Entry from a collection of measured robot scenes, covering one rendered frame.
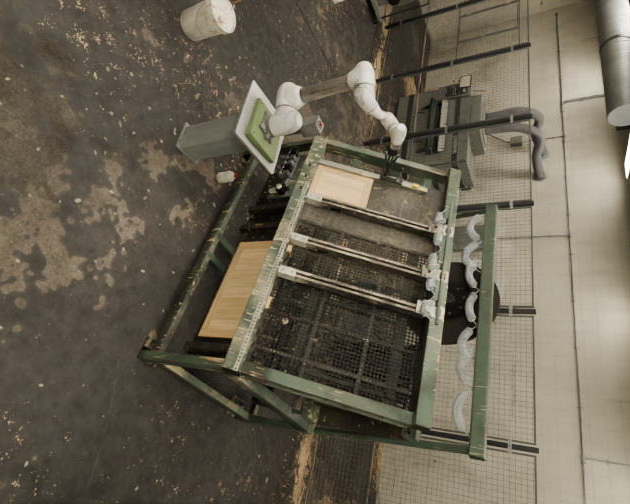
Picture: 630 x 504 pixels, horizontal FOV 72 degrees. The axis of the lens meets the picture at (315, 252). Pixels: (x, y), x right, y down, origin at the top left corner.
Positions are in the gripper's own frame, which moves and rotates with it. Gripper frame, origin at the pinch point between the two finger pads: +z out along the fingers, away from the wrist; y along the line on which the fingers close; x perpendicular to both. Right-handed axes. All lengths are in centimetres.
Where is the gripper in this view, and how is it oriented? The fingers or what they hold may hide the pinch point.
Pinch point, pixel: (388, 164)
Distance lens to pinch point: 374.2
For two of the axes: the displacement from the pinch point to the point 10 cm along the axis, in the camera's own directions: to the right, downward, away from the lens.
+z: -1.0, 5.3, 8.4
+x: -2.7, 8.0, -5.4
